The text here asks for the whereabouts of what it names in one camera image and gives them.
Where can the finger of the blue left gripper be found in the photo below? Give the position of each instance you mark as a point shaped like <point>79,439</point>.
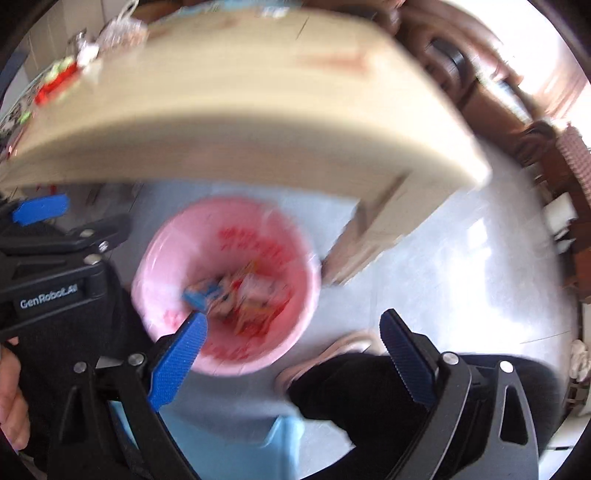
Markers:
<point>40,209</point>

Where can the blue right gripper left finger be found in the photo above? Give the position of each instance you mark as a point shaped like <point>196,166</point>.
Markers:
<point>174,362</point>

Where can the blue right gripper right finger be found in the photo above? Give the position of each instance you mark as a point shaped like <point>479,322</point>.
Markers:
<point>412,356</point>

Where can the blue white medicine box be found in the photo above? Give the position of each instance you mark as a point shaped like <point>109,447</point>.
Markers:
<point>206,296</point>

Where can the pink lined trash bin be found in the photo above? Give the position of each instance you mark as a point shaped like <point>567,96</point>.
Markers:
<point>268,265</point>

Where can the person's left hand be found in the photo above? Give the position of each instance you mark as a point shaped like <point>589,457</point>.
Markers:
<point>14,418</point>

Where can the green white toy on red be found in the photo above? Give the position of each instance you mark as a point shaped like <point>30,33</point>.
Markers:
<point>59,72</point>

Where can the clear bag of nuts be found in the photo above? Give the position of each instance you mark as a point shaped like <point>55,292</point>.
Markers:
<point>123,30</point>

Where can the brown leather armchair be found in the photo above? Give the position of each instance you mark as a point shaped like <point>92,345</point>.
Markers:
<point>464,59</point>

